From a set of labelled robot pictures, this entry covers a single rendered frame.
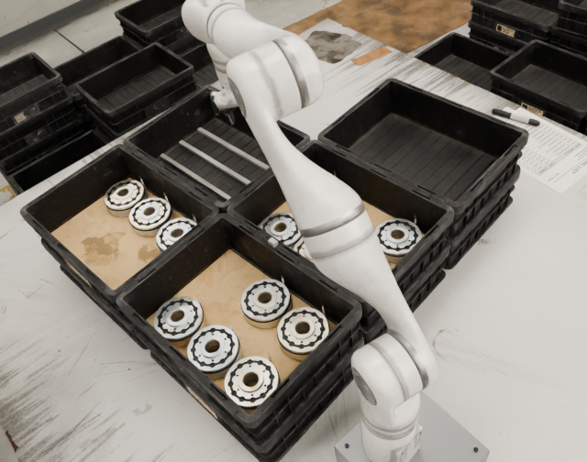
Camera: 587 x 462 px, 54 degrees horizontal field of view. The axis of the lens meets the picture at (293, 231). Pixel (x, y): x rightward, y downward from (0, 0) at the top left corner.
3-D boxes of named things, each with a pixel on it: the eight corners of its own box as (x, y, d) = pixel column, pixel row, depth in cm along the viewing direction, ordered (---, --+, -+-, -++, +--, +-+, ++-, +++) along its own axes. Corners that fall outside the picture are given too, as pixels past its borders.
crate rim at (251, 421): (366, 313, 107) (366, 305, 105) (251, 433, 95) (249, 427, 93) (225, 217, 128) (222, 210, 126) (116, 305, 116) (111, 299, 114)
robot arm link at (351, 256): (379, 205, 73) (315, 240, 71) (455, 385, 78) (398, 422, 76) (349, 204, 82) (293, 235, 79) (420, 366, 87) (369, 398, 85)
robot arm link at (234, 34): (249, -15, 87) (197, 7, 86) (320, 40, 67) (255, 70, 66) (267, 41, 93) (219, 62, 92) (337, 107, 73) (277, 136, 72)
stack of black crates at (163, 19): (204, 59, 316) (182, -22, 282) (237, 79, 299) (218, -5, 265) (143, 93, 301) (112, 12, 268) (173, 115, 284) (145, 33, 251)
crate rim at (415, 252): (457, 217, 120) (458, 209, 118) (366, 313, 107) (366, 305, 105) (315, 144, 140) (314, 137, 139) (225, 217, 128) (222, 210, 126)
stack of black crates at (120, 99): (183, 124, 279) (156, 40, 245) (219, 151, 262) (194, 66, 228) (112, 166, 265) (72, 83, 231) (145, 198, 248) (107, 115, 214)
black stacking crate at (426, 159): (522, 170, 139) (531, 134, 131) (453, 246, 127) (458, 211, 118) (390, 113, 160) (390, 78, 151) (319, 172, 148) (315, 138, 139)
